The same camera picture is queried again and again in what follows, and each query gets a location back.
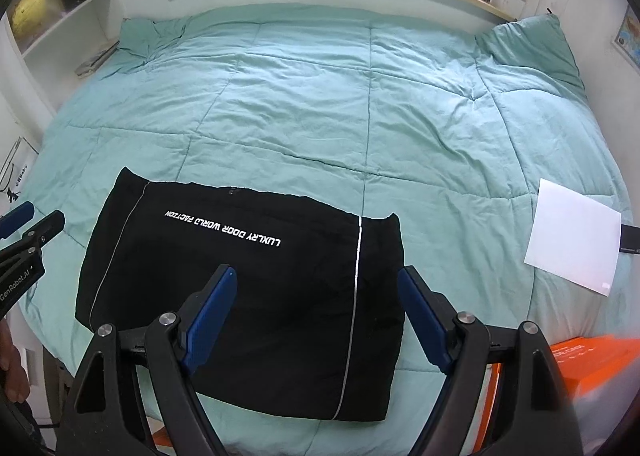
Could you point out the white wall shelf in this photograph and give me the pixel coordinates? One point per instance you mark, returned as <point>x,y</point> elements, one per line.
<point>75,11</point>

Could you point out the map wall poster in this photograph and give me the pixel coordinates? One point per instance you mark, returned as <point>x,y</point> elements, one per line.
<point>630,38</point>

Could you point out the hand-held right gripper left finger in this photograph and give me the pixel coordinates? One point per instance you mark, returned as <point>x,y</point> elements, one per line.
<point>210,316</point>

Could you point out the person's left hand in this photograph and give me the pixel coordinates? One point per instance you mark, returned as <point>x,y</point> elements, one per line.
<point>9,361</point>

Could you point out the black flat object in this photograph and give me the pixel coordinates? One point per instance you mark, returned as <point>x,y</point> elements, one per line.
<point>631,237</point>

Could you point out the black hooded jacket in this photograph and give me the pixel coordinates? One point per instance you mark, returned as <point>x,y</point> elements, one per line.
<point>225,286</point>

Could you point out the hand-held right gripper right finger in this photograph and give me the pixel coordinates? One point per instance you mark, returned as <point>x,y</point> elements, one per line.
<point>425,316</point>

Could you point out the yellow ball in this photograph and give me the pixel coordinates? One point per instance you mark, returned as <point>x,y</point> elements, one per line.
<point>27,12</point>

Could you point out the white wall socket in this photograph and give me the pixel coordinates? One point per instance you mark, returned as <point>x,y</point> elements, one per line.
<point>32,367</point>

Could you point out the stack of books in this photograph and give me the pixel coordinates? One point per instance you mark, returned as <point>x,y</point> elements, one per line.
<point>97,60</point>

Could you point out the white printed bag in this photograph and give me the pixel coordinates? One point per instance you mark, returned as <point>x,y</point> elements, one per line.
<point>17,168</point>

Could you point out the white paper sheet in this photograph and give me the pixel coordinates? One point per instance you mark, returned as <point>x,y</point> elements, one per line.
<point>572,236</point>

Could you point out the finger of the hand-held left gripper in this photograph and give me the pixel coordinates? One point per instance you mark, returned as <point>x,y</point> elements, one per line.
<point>47,226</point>
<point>15,218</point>

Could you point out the teal quilted blanket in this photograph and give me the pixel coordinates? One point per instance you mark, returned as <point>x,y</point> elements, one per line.
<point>350,111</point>

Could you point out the orange lidded storage box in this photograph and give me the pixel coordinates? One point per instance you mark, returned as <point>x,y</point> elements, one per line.
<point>600,361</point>

